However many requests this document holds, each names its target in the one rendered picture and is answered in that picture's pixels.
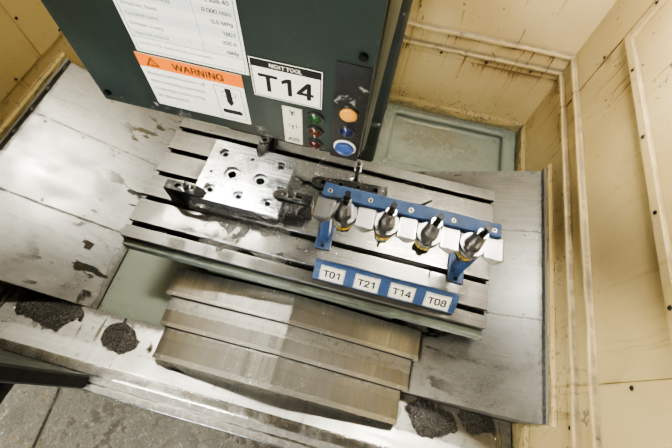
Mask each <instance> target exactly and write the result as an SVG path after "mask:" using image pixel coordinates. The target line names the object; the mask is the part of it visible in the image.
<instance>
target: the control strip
mask: <svg viewBox="0 0 672 448"><path fill-rule="evenodd" d="M373 71H374V69H373V68H369V67H364V66H360V65H355V64H351V63H346V62H341V61H337V65H336V79H335V93H334V106H333V120H332V134H331V148H330V155H331V156H335V157H339V158H344V159H348V160H352V161H356V162H357V158H358V152H359V147H360V141H361V136H362V130H363V125H364V120H365V114H366V109H367V103H368V98H369V92H370V87H371V81H372V76H373ZM342 109H351V110H353V111H355V112H356V113H357V120H356V121H354V122H346V121H344V120H342V119H341V117H340V115H339V114H340V111H341V110H342ZM310 115H316V116H318V117H319V118H320V119H321V123H320V124H313V123H311V122H310V121H309V119H308V117H309V116H310ZM306 119H307V121H308V122H309V123H311V124H313V125H322V124H323V123H324V117H323V116H322V115H321V114H320V113H317V112H309V113H307V115H306ZM343 128H347V129H350V130H351V131H352V132H353V135H352V136H351V137H345V136H343V135H341V133H340V130H341V129H343ZM310 129H316V130H318V131H319V132H320V133H321V136H320V137H313V138H311V139H308V140H307V145H308V147H309V148H311V147H310V146H309V142H312V141H313V142H317V143H318V144H320V146H321V147H320V148H319V149H313V148H311V149H313V150H321V149H322V148H323V143H322V142H321V141H320V140H318V139H314V138H321V137H323V135H324V132H323V130H322V129H321V128H319V127H317V126H309V127H307V129H306V132H307V134H308V135H309V136H311V135H310V134H309V132H308V131H309V130H310ZM311 137H312V136H311ZM339 142H344V143H348V144H350V145H351V146H352V147H353V148H354V151H353V154H352V155H349V156H343V155H340V154H338V153H337V152H336V151H335V145H336V144H337V143H339Z"/></svg>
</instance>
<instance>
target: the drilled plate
mask: <svg viewBox="0 0 672 448"><path fill-rule="evenodd" d="M224 148H225V150H224ZM220 149H221V151H220ZM228 149H229V150H228ZM236 151H238V152H236ZM219 152H220V153H219ZM220 154H221V156H222V157H221V156H220ZM228 155H230V157H229V158H228ZM224 157H225V158H226V159H224ZM251 157H252V158H251ZM256 157H257V158H256ZM230 158H231V159H230ZM258 158H259V159H258ZM262 158H263V159H264V160H263V159H262ZM237 161H238V162H237ZM243 161H244V163H243ZM246 161H247V162H246ZM251 162H252V163H251ZM282 162H283V163H282ZM275 163H276V164H275ZM244 164H246V165H244ZM237 165H238V166H237ZM274 165H275V166H276V167H274ZM222 166H223V167H222ZM228 166H229V167H228ZM233 166H234V167H233ZM235 166H236V167H238V168H239V169H240V170H239V169H238V168H236V167H235ZM252 167H253V168H252ZM285 167H286V168H285ZM297 167H298V159H297V158H293V157H289V156H285V155H281V154H276V153H272V152H268V151H267V153H266V154H265V155H264V156H263V157H261V158H260V157H258V156H257V151H256V149H255V148H251V147H247V146H243V145H239V144H234V143H230V142H226V141H222V140H218V139H217V141H216V143H215V145H214V147H213V149H212V151H211V154H210V156H209V158H208V160H207V162H206V164H205V166H204V168H203V170H202V172H201V174H200V176H199V178H198V181H197V183H196V185H197V186H199V187H201V188H202V189H204V190H205V191H206V192H207V193H208V194H205V196H204V197H200V198H197V197H193V196H191V198H192V200H193V201H194V203H198V204H202V205H206V206H210V207H214V208H218V209H222V210H226V211H230V212H234V213H238V214H242V215H246V216H250V217H254V218H258V219H262V220H266V221H270V222H274V223H278V222H279V219H280V216H281V213H282V211H283V208H284V205H285V202H284V201H280V200H277V199H275V198H274V197H273V199H274V200H275V201H273V199H272V196H273V195H272V194H271V193H270V191H271V192H273V191H274V190H273V189H275V191H276V190H279V189H284V190H288V189H289V188H290V187H291V185H292V182H293V179H294V176H295V173H296V170H297ZM225 168H227V169H225ZM244 168H245V169H244ZM275 168H276V169H275ZM277 169H278V170H279V171H278V170H277ZM283 169H284V170H283ZM218 170H219V171H218ZM224 170H225V171H224ZM207 171H209V172H207ZM250 171H251V172H250ZM280 171H281V172H280ZM210 172H211V173H210ZM212 172H214V173H213V175H212ZM222 172H224V175H222V174H221V173H222ZM244 172H245V173H244ZM239 173H240V175H241V176H240V175H238V174H239ZM241 173H243V174H241ZM257 173H258V174H257ZM237 175H238V176H240V177H238V176H237ZM266 175H267V176H266ZM223 176H224V177H223ZM208 177H210V178H208ZM221 177H222V178H221ZM232 177H235V178H233V179H232ZM267 177H268V178H269V179H268V178H267ZM206 178H208V179H207V180H206ZM237 178H238V179H237ZM225 179H226V180H225ZM227 179H229V180H228V181H227ZM231 179H232V180H231ZM234 179H235V180H234ZM251 179H252V180H251ZM210 180H213V181H212V182H213V183H212V182H211V183H212V184H209V183H207V185H205V183H206V182H210ZM267 181H268V182H267ZM243 182H244V183H243ZM266 182H267V183H266ZM261 183H262V184H263V185H259V184H261ZM265 183H266V184H265ZM268 183H269V184H268ZM264 184H265V185H264ZM275 184H276V185H275ZM278 184H279V186H277V185H278ZM213 185H214V186H215V185H216V186H215V187H214V186H213ZM219 185H220V188H219ZM256 185H257V186H256ZM272 185H273V186H272ZM280 185H281V186H280ZM202 186H203V187H202ZM204 186H205V187H204ZM262 186H264V187H265V188H264V187H262ZM275 186H276V188H275ZM231 187H232V188H231ZM217 188H218V190H217ZM251 188H252V189H251ZM260 188H261V189H260ZM278 188H279V189H278ZM213 189H215V191H213V193H212V190H213ZM224 189H226V190H224ZM246 189H247V190H246ZM235 190H237V191H235ZM240 190H242V191H243V193H242V191H240ZM252 190H253V191H252ZM262 191H263V192H262ZM209 192H211V193H209ZM224 192H225V193H224ZM229 192H230V193H229ZM232 193H233V194H232ZM221 194H222V195H223V196H221ZM273 194H274V192H273ZM267 195H268V196H267ZM232 196H233V197H232ZM261 197H264V199H263V200H262V199H261ZM265 197H266V198H265ZM270 198H271V199H272V200H271V199H270ZM260 200H261V204H262V205H261V204H260ZM272 202H273V203H272ZM265 207H266V208H265Z"/></svg>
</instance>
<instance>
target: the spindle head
mask: <svg viewBox="0 0 672 448"><path fill-rule="evenodd" d="M402 1H403V0H236V5H237V11H238V16H239V21H240V27H241V32H242V37H243V43H244V48H245V53H246V59H247V64H248V69H249V75H245V74H241V73H236V72H232V71H227V70H223V69H219V68H214V67H210V66H205V65H201V64H196V63H192V62H188V61H183V60H179V59H174V58H170V57H165V56H161V55H157V54H152V53H148V52H143V51H139V50H137V48H136V46H135V44H134V42H133V40H132V38H131V36H130V34H129V32H128V30H127V28H126V26H125V24H124V22H123V20H122V18H121V16H120V14H119V12H118V10H117V7H116V5H115V3H114V1H113V0H41V2H42V3H43V5H44V6H45V8H46V9H47V11H48V12H49V14H50V15H51V17H52V18H53V20H54V21H55V23H56V24H57V26H58V27H59V29H60V30H61V32H62V33H63V35H64V36H65V38H66V39H67V41H68V42H69V44H70V45H71V47H72V48H73V50H74V51H75V53H76V54H77V56H78V57H79V59H80V60H81V62H82V63H83V65H84V66H85V68H86V69H87V71H88V72H89V74H90V75H91V77H92V78H93V80H94V81H95V83H96V84H97V86H98V87H99V89H100V90H101V92H102V93H103V95H104V96H105V98H107V99H110V100H114V101H118V102H123V103H127V104H131V105H135V106H139V107H144V108H148V109H152V110H156V111H161V112H165V113H169V114H173V115H178V116H182V117H186V118H190V119H195V120H199V121H203V122H207V123H212V124H216V125H220V126H224V127H229V128H233V129H237V130H241V131H246V132H250V133H254V134H258V135H263V136H267V137H271V138H275V139H280V140H284V141H285V134H284V124H283V114H282V105H284V106H289V107H293V108H297V109H302V123H303V145H305V146H308V145H307V140H308V139H311V138H313V137H311V136H309V135H308V134H307V132H306V129H307V127H309V126H317V127H319V128H321V129H322V130H323V132H324V135H323V137H321V138H314V139H318V140H320V141H321V142H322V143H323V148H322V150H326V151H330V148H331V134H332V120H333V106H334V93H335V79H336V65H337V61H341V62H346V63H351V64H355V65H360V66H364V67H369V68H373V69H374V71H373V76H372V82H371V87H370V93H369V98H368V103H367V109H366V114H365V120H364V125H363V130H362V136H361V141H360V147H359V152H358V158H360V156H361V152H362V151H363V150H364V148H365V145H366V141H367V137H368V133H369V129H370V125H371V122H372V118H373V114H374V110H375V106H376V102H377V98H378V94H379V91H380V87H381V83H382V79H383V75H384V71H385V67H386V63H387V59H388V56H389V52H390V48H391V44H392V40H393V36H394V32H395V28H396V24H397V21H398V17H399V13H400V9H401V5H402ZM134 51H135V52H140V53H144V54H149V55H153V56H157V57H162V58H166V59H171V60H175V61H180V62H184V63H188V64H193V65H197V66H202V67H206V68H211V69H215V70H219V71H224V72H228V73H233V74H237V75H241V77H242V82H243V86H244V91H245V96H246V100H247V105H248V110H249V114H250V119H251V124H247V123H242V122H238V121H234V120H229V119H225V118H221V117H217V116H212V115H208V114H204V113H200V112H195V111H191V110H187V109H182V108H178V107H174V106H170V105H165V104H161V103H159V101H158V99H157V97H156V95H155V93H154V91H153V89H152V87H151V85H150V83H149V81H148V79H147V77H146V75H145V73H144V71H143V70H142V68H141V66H140V64H139V62H138V60H137V58H136V56H135V54H134ZM248 55H250V56H255V57H259V58H264V59H268V60H273V61H277V62H282V63H286V64H291V65H295V66H300V67H304V68H309V69H313V70H318V71H322V72H323V92H322V110H321V109H317V108H312V107H308V106H303V105H299V104H295V103H290V102H286V101H282V100H277V99H273V98H268V97H264V96H260V95H255V93H254V88H253V82H252V77H251V72H250V66H249V61H248ZM309 112H317V113H320V114H321V115H322V116H323V117H324V123H323V124H322V125H313V124H311V123H309V122H308V121H307V119H306V115H307V113H309Z"/></svg>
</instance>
